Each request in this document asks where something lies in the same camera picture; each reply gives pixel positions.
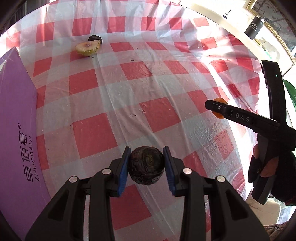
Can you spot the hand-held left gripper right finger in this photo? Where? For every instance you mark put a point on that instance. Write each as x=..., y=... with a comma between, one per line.
x=170, y=172

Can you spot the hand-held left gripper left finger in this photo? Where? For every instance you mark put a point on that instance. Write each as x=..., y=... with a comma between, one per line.
x=122, y=172

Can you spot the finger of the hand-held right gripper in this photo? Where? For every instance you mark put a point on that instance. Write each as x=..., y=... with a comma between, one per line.
x=240, y=117

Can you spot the dark purple passion fruit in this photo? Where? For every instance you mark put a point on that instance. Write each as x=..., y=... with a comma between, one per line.
x=146, y=165

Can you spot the small orange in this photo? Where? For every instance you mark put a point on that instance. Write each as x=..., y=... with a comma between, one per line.
x=221, y=100

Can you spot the person's right hand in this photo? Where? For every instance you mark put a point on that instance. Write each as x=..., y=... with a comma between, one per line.
x=286, y=176

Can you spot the green object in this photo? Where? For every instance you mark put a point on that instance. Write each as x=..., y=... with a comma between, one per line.
x=291, y=92

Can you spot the red checkered plastic tablecloth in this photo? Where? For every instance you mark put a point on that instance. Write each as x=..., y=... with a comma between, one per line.
x=92, y=129

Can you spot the black bottle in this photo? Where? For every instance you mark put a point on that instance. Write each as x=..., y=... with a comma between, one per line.
x=254, y=26

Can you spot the purple cardboard box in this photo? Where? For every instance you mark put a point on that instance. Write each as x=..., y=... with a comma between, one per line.
x=16, y=139

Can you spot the green pear half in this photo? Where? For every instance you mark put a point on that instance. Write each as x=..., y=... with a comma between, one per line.
x=87, y=48

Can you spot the dark brown water chestnut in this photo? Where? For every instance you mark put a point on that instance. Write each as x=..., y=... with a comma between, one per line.
x=94, y=38

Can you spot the gold picture frame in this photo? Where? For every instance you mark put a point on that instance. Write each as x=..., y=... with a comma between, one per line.
x=277, y=14

